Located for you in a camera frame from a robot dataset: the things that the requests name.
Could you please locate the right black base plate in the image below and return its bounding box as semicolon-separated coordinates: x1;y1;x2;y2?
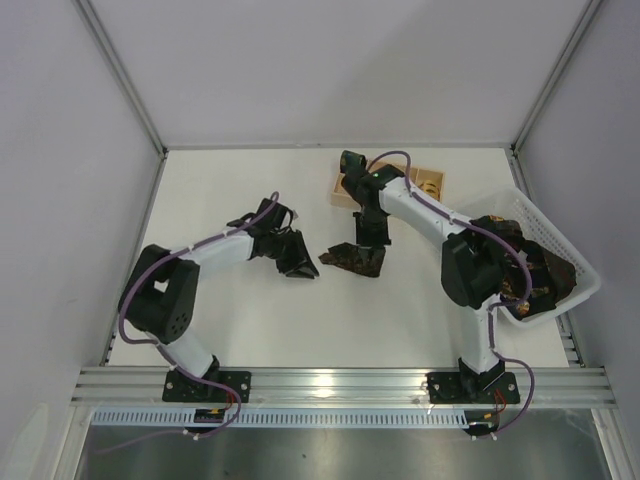
426;370;521;405

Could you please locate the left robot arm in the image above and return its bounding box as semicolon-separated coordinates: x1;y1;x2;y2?
117;192;319;386

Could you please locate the dark key-patterned tie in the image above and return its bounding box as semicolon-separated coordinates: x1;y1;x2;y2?
319;242;386;278

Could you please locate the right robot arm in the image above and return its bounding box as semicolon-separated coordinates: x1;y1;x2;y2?
339;150;526;389

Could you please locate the white plastic basket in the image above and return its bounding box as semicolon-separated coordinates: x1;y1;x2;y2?
452;186;601;329

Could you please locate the rolled gold patterned tie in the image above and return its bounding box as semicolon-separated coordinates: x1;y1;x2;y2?
417;178;441;201

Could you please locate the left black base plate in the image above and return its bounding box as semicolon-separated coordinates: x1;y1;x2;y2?
161;369;251;403

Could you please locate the pile of dark ties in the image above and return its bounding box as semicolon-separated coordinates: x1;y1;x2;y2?
471;215;577;321

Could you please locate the wooden compartment box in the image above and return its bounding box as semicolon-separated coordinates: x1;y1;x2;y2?
327;162;446;209

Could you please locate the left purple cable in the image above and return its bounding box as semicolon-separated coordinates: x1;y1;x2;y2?
94;190;281;454

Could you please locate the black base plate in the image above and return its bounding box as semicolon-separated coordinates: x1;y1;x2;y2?
426;370;521;405
161;369;251;403

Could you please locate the aluminium mounting rail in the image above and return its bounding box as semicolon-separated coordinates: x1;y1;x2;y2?
72;367;616;409

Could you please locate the rolled dark green tie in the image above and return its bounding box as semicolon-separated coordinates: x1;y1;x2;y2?
339;150;367;174

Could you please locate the white slotted cable duct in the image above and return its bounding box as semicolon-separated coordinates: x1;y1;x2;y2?
91;407;495;429

